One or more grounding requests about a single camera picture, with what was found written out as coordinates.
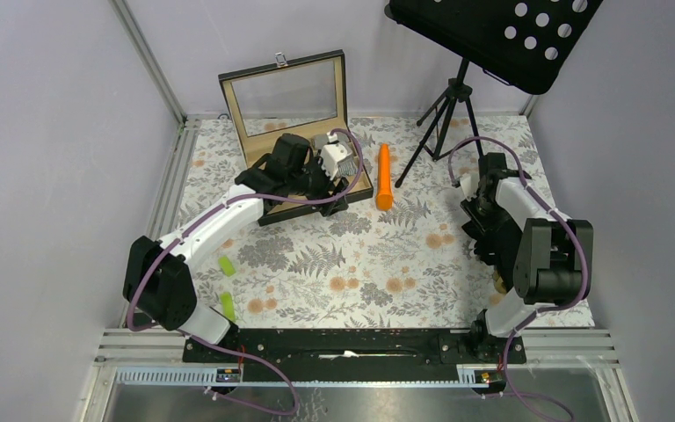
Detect green clip upper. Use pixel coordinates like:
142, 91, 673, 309
218, 256, 236, 277

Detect green clip lower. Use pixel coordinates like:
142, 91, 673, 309
220, 292, 236, 323

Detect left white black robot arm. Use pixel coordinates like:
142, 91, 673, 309
123, 128, 364, 361

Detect beige garment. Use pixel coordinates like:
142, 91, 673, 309
494, 277, 509, 295

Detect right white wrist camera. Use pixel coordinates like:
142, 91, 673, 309
459, 172, 479, 200

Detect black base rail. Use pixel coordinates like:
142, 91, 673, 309
182, 328, 526, 382

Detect black clothing pile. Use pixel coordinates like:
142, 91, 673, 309
473, 220, 521, 292

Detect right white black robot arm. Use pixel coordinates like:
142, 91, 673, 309
461, 153, 593, 362

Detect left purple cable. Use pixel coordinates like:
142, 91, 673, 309
125, 127, 367, 417

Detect green clip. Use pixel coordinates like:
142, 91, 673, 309
218, 256, 236, 277
220, 292, 236, 323

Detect floral tablecloth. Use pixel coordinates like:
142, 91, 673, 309
175, 115, 554, 328

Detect aluminium frame rails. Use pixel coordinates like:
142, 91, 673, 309
93, 0, 621, 386

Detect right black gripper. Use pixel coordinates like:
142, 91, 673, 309
460, 191, 511, 238

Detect black music stand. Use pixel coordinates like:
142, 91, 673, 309
384, 0, 601, 186

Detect purple cable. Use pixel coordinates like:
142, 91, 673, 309
125, 127, 367, 417
446, 135, 592, 422

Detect grey rolled cloth in box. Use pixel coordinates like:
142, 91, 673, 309
312, 134, 330, 150

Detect wooden compartment box glass lid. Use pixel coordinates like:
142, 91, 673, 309
219, 49, 374, 226

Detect orange cylinder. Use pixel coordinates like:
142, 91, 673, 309
376, 143, 394, 211

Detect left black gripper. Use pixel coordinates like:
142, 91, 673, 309
287, 152, 348, 215

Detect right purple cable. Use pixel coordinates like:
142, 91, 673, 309
446, 135, 592, 422

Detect grey striped underwear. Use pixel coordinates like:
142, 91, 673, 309
336, 160, 359, 178

